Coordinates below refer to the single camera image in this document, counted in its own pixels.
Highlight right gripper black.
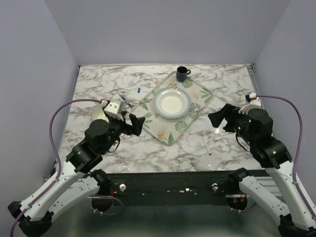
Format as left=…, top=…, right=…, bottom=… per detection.
left=208, top=102, right=256, bottom=145

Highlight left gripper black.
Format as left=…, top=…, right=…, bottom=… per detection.
left=101, top=111, right=146, bottom=154

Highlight white red acrylic marker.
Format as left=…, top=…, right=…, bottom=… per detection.
left=202, top=136, right=212, bottom=156

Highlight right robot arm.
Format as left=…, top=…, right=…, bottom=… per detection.
left=208, top=104, right=316, bottom=237

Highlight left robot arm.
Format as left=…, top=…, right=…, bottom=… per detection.
left=8, top=114, right=145, bottom=237

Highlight transparent blue pen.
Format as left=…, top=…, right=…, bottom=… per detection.
left=119, top=94, right=133, bottom=108

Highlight teal bowl white inside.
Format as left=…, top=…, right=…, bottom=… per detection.
left=91, top=107, right=109, bottom=122

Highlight floral serving tray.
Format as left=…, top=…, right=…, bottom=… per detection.
left=131, top=71, right=213, bottom=145

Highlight white blue-rimmed plate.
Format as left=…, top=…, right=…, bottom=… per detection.
left=153, top=87, right=191, bottom=119

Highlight dark blue mug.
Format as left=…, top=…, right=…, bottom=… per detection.
left=176, top=66, right=191, bottom=82

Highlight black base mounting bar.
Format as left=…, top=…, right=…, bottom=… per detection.
left=86, top=170, right=270, bottom=207

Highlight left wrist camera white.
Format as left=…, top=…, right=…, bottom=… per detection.
left=101, top=99, right=123, bottom=120

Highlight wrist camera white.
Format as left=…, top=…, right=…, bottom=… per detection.
left=101, top=99, right=123, bottom=120
left=238, top=93, right=261, bottom=114

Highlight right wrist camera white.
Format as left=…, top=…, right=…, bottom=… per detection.
left=238, top=93, right=261, bottom=114

